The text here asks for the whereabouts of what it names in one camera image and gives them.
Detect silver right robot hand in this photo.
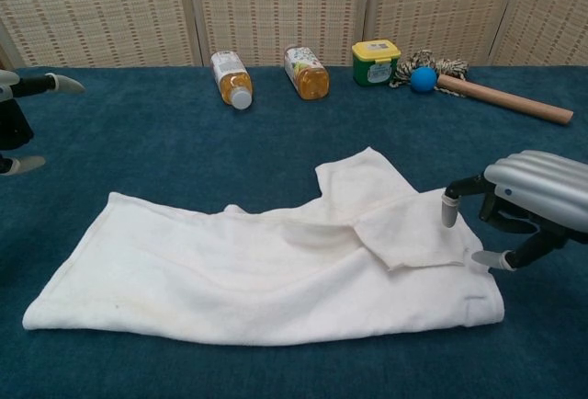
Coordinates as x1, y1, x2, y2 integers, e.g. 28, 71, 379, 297
440, 150, 588, 272

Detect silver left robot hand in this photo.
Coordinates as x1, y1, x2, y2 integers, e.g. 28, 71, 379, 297
0, 69, 87, 177

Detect white T-shirt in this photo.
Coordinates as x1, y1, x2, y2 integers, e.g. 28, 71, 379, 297
21, 144, 507, 348

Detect wooden stick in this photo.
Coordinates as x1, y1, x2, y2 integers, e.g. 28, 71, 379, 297
435, 74, 575, 126

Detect blue carpet table cover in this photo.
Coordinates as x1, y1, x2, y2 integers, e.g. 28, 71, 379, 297
0, 65, 588, 399

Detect woven folding screen panel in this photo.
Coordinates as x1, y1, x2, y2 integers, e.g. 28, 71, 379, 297
367, 0, 527, 68
183, 0, 376, 68
489, 0, 588, 68
0, 0, 206, 69

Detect blue ball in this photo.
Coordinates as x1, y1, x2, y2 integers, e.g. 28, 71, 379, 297
410, 66, 438, 94

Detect green container with yellow lid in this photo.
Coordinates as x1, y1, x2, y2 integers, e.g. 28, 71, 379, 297
351, 40, 402, 86

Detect tea bottle with white label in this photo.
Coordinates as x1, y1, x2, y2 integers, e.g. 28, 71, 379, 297
209, 49, 254, 110

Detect tea bottle with colourful label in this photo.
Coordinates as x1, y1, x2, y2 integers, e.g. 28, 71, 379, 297
282, 45, 331, 101

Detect braided rope bundle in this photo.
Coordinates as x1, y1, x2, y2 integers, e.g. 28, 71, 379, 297
390, 49, 469, 97

